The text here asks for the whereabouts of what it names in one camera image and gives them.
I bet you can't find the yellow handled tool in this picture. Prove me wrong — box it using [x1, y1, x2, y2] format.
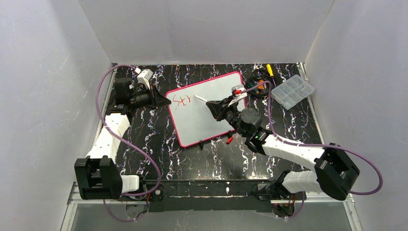
[266, 64, 274, 77]

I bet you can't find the black whiteboard clip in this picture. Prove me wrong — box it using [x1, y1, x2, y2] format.
[198, 140, 204, 150]

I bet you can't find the orange connector plug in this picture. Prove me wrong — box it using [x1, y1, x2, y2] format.
[257, 80, 264, 92]

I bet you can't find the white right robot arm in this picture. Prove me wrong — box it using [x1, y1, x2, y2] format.
[205, 97, 360, 201]

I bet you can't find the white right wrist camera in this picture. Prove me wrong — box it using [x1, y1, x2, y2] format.
[229, 84, 247, 105]

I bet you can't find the pink framed whiteboard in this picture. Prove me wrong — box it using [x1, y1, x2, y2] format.
[166, 71, 243, 148]

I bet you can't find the red marker cap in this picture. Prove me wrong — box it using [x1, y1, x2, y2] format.
[226, 136, 233, 144]

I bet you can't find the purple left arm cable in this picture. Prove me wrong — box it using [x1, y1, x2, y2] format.
[95, 64, 163, 223]

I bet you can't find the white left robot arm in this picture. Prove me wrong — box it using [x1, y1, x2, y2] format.
[74, 77, 171, 200]

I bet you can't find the red white marker pen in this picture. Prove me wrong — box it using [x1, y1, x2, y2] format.
[194, 95, 208, 103]

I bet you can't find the aluminium front rail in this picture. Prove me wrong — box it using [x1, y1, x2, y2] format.
[67, 181, 355, 205]

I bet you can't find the clear plastic organizer box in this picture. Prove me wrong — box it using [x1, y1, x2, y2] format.
[271, 75, 315, 110]

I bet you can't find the black coiled cable bundle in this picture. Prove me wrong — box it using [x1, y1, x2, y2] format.
[243, 67, 283, 99]

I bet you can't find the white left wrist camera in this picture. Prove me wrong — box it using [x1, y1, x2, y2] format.
[137, 69, 153, 89]

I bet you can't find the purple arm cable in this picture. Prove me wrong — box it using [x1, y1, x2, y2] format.
[241, 80, 384, 220]
[95, 64, 163, 223]

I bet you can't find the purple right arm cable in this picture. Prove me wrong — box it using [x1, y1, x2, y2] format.
[241, 80, 384, 220]

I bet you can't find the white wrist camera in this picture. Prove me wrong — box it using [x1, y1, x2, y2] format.
[137, 69, 153, 89]
[229, 84, 247, 105]

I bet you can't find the green connector plug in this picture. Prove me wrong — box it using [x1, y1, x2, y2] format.
[247, 82, 256, 90]

